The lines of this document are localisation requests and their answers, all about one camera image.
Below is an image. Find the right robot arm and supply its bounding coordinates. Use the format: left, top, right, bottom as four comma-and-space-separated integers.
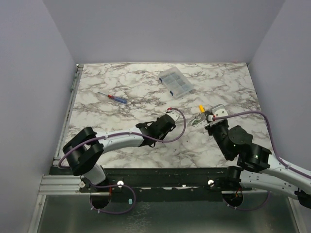
205, 119, 311, 208

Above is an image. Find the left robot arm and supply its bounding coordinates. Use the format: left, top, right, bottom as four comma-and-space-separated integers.
66, 111, 180, 192

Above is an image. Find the yellow screwdriver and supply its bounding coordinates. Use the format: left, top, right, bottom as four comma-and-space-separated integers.
199, 105, 206, 113

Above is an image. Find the clear plastic screw box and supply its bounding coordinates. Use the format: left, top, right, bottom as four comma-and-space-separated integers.
158, 67, 193, 99

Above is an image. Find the blue red screwdriver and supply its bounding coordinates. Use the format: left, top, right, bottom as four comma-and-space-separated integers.
98, 92, 127, 104

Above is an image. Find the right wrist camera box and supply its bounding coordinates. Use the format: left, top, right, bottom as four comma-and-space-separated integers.
205, 104, 228, 124

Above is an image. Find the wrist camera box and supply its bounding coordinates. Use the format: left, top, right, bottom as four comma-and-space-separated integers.
166, 108, 180, 122
205, 104, 228, 124

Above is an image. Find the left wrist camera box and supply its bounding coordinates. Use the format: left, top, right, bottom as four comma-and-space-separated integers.
166, 108, 180, 122

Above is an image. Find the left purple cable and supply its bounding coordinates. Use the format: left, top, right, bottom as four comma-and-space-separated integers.
58, 108, 187, 169

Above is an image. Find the purple cable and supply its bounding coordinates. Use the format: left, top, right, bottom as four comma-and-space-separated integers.
212, 110, 311, 179
58, 108, 187, 169

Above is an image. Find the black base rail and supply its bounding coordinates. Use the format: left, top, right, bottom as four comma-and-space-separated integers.
80, 166, 242, 202

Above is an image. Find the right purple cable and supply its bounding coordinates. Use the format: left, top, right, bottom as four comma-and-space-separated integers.
212, 110, 311, 179

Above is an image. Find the aluminium frame rail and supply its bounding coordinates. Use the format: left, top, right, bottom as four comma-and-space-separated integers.
38, 64, 83, 195

